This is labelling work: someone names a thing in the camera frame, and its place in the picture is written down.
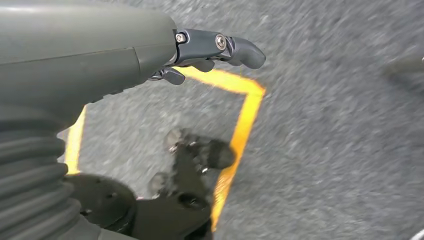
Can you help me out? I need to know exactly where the yellow floor tape square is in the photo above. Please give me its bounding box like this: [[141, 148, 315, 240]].
[[64, 66, 267, 233]]

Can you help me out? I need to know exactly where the robot left arm ribbed sleeve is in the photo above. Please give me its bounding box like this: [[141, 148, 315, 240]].
[[0, 127, 83, 240]]

